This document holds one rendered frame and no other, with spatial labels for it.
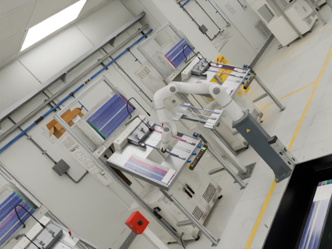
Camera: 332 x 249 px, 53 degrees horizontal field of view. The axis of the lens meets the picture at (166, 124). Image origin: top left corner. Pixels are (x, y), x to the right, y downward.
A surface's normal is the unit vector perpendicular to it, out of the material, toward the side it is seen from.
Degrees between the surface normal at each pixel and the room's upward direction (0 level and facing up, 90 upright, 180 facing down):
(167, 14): 90
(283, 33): 90
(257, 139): 90
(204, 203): 90
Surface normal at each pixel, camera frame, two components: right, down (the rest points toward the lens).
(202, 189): 0.54, -0.34
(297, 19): -0.51, 0.60
